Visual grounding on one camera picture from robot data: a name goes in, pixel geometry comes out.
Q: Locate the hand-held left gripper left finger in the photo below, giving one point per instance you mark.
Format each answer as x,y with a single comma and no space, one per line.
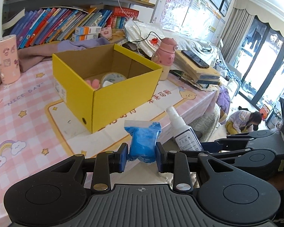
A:
123,158

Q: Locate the clear plastic bags pile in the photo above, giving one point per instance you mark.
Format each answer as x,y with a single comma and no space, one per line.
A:
142,34

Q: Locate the pink water bottle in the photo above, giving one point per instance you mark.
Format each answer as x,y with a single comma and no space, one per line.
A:
165,54

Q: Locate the white spray bottle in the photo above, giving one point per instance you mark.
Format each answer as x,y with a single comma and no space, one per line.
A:
184,134

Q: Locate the yellow tape roll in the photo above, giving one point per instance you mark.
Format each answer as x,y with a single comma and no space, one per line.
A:
114,76

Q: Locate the pink knitted rabbit glove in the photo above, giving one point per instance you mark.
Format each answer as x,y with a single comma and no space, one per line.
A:
93,84

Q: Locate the white yellow-edged desk mat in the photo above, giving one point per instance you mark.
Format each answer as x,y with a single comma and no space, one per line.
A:
68,132

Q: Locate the purple cloth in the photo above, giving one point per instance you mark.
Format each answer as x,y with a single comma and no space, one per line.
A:
47,52

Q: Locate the pink checked desktop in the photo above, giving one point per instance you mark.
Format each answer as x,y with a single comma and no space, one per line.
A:
21,123

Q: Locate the yellow cardboard box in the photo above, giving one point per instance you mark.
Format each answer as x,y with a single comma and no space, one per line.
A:
123,104

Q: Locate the stack of brown envelopes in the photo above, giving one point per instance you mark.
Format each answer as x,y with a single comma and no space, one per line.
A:
198,75

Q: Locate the grey curtain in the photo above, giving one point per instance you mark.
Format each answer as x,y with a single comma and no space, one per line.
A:
236,35

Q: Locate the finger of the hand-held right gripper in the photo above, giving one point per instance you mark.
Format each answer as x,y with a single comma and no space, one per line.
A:
241,138
253,158

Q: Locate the alphabet wall poster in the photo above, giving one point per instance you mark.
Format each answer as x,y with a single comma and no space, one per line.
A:
176,2

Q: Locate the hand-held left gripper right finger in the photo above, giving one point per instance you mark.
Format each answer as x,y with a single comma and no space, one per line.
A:
159,158

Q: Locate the purple jacket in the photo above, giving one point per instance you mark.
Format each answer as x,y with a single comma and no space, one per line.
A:
223,99

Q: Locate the blue plastic bag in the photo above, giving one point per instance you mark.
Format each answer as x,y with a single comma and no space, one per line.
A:
142,144

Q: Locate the pink cylindrical humidifier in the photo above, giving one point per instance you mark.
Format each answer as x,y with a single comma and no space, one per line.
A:
8,59

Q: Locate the red book set box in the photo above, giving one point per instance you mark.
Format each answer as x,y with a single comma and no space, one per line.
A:
124,17

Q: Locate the row of colourful books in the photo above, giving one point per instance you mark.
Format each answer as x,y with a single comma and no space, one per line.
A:
59,24

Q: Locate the orange white medicine box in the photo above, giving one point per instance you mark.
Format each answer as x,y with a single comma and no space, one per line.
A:
88,30
85,37

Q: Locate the black phone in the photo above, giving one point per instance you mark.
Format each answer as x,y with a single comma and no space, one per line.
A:
195,58

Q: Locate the white shelf unit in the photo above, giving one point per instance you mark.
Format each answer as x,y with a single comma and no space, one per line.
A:
85,2

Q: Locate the pink pig plush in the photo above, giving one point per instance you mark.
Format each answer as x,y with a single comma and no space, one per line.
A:
107,32

